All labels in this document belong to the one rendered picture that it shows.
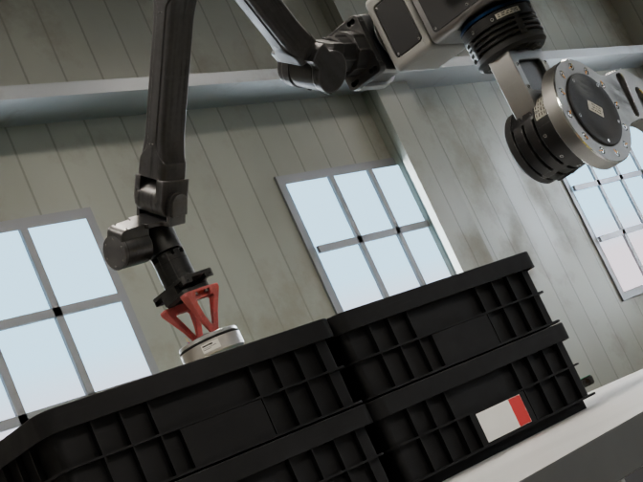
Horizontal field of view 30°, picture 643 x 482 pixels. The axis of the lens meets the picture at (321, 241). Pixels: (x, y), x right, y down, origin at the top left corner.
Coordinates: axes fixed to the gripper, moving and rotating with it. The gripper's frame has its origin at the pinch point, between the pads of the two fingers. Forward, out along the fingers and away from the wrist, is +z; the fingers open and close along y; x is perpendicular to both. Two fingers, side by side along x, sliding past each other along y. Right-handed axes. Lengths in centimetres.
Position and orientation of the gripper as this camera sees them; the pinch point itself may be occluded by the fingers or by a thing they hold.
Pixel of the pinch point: (205, 333)
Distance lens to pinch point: 196.5
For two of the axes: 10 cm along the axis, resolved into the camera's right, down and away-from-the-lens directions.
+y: 5.5, -4.1, -7.2
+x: 7.0, -2.4, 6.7
